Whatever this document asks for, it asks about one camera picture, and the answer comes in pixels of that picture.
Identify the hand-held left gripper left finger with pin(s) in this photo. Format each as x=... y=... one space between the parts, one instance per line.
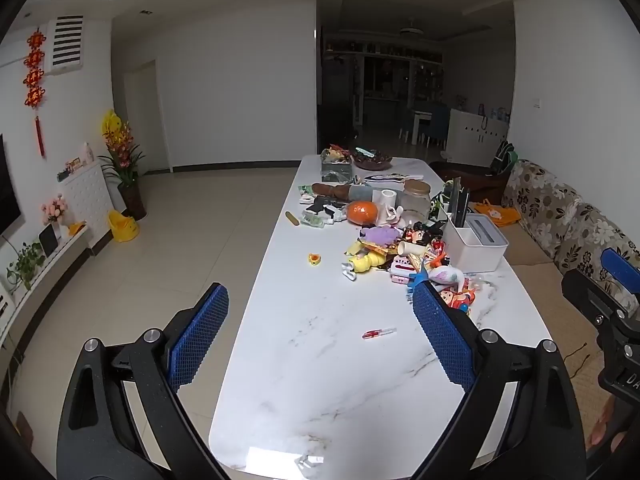
x=200 y=332

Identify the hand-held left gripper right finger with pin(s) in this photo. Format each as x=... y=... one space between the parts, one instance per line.
x=442 y=335

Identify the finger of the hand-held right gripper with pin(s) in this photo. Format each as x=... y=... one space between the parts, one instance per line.
x=620 y=266

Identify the person's right hand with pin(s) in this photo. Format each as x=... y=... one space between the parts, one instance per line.
x=600 y=430

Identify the red cartoon printed packet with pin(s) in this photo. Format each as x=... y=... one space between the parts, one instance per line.
x=457 y=300

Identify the blue plastic toy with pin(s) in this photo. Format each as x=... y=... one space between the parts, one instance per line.
x=417 y=277

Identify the red white pen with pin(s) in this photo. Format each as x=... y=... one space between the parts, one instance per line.
x=379 y=333

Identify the pink toy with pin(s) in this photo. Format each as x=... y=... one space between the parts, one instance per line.
x=402 y=267

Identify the paper cup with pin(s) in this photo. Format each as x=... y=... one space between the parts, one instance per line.
x=410 y=248

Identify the floral sofa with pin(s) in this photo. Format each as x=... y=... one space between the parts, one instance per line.
x=550 y=200

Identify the black haired doll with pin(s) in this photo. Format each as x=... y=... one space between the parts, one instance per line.
x=420 y=234

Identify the yellow toy figure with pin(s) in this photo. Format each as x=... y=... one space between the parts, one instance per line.
x=365 y=262

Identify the purple plush toy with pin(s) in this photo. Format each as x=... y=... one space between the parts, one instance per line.
x=380 y=235

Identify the yellow potty chair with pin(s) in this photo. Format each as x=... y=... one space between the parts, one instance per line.
x=122 y=227

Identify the yellow bag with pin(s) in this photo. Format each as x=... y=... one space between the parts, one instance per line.
x=495 y=212

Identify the glass jar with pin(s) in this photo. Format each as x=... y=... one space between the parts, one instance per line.
x=416 y=202

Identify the small yellow toy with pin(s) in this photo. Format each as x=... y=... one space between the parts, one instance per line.
x=314 y=259

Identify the orange ball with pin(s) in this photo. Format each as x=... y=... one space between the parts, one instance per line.
x=362 y=212

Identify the small wooden stick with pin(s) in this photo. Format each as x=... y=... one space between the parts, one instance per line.
x=291 y=218

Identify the white roll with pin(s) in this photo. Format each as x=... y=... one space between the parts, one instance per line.
x=386 y=199

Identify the green black backpack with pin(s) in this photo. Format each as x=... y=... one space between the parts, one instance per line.
x=504 y=157

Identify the white television console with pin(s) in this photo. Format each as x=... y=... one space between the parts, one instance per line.
x=52 y=265

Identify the printed paper sheet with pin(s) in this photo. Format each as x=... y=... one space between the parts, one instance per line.
x=395 y=178

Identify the brown grey rolled cloth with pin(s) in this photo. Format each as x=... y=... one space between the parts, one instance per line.
x=340 y=192

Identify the black toy gun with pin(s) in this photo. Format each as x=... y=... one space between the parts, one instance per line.
x=322 y=206

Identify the white radiator cover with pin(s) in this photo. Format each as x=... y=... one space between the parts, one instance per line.
x=87 y=195

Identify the brown bowl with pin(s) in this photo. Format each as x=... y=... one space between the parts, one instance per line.
x=372 y=161

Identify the green potted plant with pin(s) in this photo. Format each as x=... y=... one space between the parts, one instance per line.
x=25 y=262

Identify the pink flower bouquet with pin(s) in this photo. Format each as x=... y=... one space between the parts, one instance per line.
x=54 y=208

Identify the white sideboard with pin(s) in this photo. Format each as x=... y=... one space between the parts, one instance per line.
x=475 y=135

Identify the yellow orchid potted plant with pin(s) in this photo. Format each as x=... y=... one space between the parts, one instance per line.
x=119 y=142

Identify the blue dining chair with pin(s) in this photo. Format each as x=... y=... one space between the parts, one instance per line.
x=439 y=125

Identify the white bottle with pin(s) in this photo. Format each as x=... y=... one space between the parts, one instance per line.
x=88 y=154

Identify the white door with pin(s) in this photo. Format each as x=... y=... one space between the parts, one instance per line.
x=147 y=115

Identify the black television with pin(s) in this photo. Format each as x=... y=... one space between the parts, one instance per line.
x=7 y=185

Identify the dark shelf cabinet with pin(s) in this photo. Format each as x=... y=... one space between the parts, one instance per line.
x=380 y=80

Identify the black picture frame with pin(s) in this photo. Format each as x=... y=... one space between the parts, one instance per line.
x=48 y=240

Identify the red knot wall decoration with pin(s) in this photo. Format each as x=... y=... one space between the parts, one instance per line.
x=34 y=72

